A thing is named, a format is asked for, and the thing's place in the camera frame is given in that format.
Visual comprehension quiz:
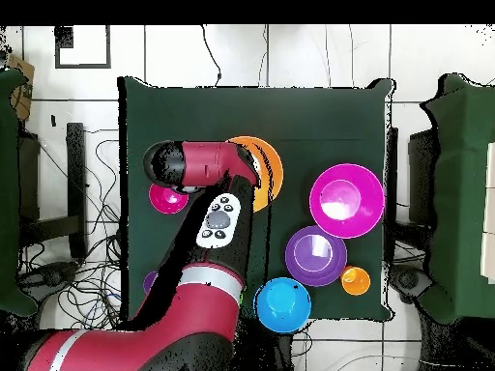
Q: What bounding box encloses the small red bowl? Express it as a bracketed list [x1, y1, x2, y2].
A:
[148, 183, 190, 215]

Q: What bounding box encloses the green-covered side table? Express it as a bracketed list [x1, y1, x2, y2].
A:
[419, 72, 495, 326]
[0, 68, 40, 318]

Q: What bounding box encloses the black hanging cable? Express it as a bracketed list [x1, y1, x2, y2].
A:
[200, 25, 222, 87]

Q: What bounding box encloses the dark green tablecloth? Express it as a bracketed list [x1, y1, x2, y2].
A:
[117, 75, 397, 323]

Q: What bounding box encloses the purple cup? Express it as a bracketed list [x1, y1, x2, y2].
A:
[142, 270, 159, 296]

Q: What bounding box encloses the black square floor frame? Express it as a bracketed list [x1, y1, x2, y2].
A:
[54, 25, 112, 70]

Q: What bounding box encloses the tangle of floor cables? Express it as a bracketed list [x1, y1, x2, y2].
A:
[18, 128, 129, 329]

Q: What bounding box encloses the purple bowl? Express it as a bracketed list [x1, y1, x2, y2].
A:
[284, 225, 348, 288]

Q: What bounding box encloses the large blue bowl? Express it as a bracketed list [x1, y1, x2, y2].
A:
[252, 276, 313, 334]

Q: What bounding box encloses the cardboard box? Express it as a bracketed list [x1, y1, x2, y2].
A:
[8, 53, 36, 122]

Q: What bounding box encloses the yellow-orange cup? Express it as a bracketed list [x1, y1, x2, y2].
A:
[339, 265, 371, 297]

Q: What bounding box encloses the large orange bowl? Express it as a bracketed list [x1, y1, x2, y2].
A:
[227, 135, 284, 213]

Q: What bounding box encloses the large pink bowl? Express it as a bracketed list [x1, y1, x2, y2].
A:
[308, 163, 386, 240]

